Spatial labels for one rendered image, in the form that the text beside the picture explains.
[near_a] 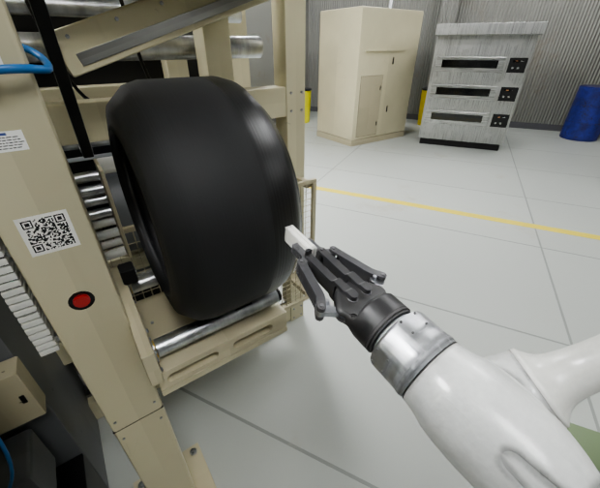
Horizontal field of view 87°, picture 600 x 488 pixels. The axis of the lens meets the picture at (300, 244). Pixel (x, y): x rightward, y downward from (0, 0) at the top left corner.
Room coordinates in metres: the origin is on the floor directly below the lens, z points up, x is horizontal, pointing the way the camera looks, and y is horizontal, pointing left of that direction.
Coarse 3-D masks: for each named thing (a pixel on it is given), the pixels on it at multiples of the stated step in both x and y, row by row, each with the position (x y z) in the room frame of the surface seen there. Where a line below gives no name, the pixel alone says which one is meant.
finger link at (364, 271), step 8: (336, 248) 0.42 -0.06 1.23; (344, 256) 0.40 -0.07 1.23; (344, 264) 0.40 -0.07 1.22; (352, 264) 0.39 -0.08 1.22; (360, 264) 0.39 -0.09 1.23; (360, 272) 0.38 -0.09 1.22; (368, 272) 0.37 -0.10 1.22; (376, 272) 0.37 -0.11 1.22; (368, 280) 0.37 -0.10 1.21; (384, 280) 0.37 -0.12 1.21
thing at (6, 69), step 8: (24, 48) 0.64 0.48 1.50; (32, 48) 0.65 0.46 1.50; (40, 56) 0.63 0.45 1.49; (8, 64) 0.50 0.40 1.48; (16, 64) 0.50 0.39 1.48; (24, 64) 0.51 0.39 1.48; (32, 64) 0.52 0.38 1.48; (48, 64) 0.56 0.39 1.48; (0, 72) 0.49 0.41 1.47; (8, 72) 0.49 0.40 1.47; (16, 72) 0.50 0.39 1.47; (24, 72) 0.51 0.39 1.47; (32, 72) 0.51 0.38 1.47; (40, 72) 0.52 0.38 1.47; (48, 72) 0.54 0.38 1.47
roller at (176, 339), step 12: (264, 300) 0.65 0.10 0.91; (276, 300) 0.67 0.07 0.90; (228, 312) 0.60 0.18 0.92; (240, 312) 0.61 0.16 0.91; (252, 312) 0.62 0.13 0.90; (192, 324) 0.56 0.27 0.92; (204, 324) 0.56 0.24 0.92; (216, 324) 0.57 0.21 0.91; (228, 324) 0.59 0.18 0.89; (168, 336) 0.52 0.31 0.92; (180, 336) 0.52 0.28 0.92; (192, 336) 0.53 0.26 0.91; (204, 336) 0.55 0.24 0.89; (156, 348) 0.51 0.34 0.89; (168, 348) 0.50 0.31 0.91
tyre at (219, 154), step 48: (144, 96) 0.61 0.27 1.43; (192, 96) 0.64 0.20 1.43; (240, 96) 0.68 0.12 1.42; (144, 144) 0.53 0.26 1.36; (192, 144) 0.54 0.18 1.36; (240, 144) 0.58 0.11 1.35; (144, 192) 0.51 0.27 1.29; (192, 192) 0.49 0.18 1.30; (240, 192) 0.53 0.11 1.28; (288, 192) 0.58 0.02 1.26; (144, 240) 0.77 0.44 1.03; (192, 240) 0.46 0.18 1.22; (240, 240) 0.50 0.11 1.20; (192, 288) 0.46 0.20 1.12; (240, 288) 0.50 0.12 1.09
